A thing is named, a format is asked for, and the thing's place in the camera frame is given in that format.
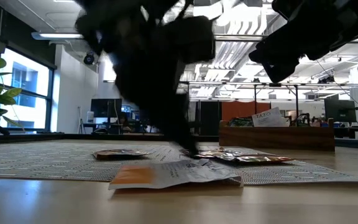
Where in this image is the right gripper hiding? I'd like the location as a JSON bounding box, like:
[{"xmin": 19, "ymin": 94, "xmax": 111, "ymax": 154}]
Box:
[{"xmin": 249, "ymin": 0, "xmax": 358, "ymax": 83}]

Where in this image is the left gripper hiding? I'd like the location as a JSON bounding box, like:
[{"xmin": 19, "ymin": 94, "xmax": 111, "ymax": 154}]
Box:
[{"xmin": 75, "ymin": 9, "xmax": 216, "ymax": 156}]

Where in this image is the Tazo orange tea packet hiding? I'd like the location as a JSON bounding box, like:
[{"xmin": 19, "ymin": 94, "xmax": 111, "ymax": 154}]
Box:
[
  {"xmin": 251, "ymin": 106, "xmax": 288, "ymax": 128},
  {"xmin": 108, "ymin": 157, "xmax": 244, "ymax": 191}
]

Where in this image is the blackcurrant tea packet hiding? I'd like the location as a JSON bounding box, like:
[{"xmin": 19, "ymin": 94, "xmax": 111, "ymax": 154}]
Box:
[{"xmin": 228, "ymin": 116, "xmax": 255, "ymax": 128}]

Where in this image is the wooden tea box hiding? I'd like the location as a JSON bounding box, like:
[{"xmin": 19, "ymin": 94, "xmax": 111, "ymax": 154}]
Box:
[{"xmin": 218, "ymin": 118, "xmax": 336, "ymax": 152}]

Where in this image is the black cabinet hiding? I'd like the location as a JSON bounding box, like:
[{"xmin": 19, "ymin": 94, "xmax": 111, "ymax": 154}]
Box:
[{"xmin": 197, "ymin": 100, "xmax": 223, "ymax": 136}]

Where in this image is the person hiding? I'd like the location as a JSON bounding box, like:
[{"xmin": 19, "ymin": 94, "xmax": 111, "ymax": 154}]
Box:
[{"xmin": 117, "ymin": 111, "xmax": 133, "ymax": 134}]

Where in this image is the black computer monitor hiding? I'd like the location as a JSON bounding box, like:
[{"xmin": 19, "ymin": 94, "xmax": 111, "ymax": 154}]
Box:
[
  {"xmin": 90, "ymin": 98, "xmax": 123, "ymax": 119},
  {"xmin": 323, "ymin": 98, "xmax": 357, "ymax": 123}
]

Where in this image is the orange partition panel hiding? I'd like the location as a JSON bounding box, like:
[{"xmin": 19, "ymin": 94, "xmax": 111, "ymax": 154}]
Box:
[{"xmin": 221, "ymin": 101, "xmax": 272, "ymax": 122}]

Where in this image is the thin tripod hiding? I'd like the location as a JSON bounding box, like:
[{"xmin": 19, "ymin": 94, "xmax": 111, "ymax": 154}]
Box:
[{"xmin": 78, "ymin": 106, "xmax": 86, "ymax": 134}]

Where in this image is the long ceiling light strip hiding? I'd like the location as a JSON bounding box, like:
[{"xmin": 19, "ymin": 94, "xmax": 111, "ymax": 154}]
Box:
[{"xmin": 31, "ymin": 31, "xmax": 269, "ymax": 43}]

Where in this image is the grey woven placemat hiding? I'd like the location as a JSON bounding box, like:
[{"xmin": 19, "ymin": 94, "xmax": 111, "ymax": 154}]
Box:
[{"xmin": 0, "ymin": 141, "xmax": 358, "ymax": 187}]

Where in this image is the large window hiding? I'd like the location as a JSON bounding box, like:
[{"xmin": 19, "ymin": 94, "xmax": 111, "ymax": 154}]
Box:
[{"xmin": 0, "ymin": 48, "xmax": 55, "ymax": 133}]

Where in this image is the background black frame rig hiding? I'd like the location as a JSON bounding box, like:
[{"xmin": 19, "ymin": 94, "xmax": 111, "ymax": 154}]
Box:
[{"xmin": 178, "ymin": 81, "xmax": 358, "ymax": 125}]

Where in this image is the black ceiling camera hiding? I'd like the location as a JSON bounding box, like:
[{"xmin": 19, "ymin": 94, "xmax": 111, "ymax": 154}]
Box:
[
  {"xmin": 318, "ymin": 74, "xmax": 337, "ymax": 84},
  {"xmin": 83, "ymin": 52, "xmax": 96, "ymax": 66}
]

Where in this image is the black aluminium table frame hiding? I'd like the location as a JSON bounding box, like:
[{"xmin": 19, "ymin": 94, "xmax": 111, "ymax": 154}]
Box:
[{"xmin": 0, "ymin": 132, "xmax": 219, "ymax": 146}]

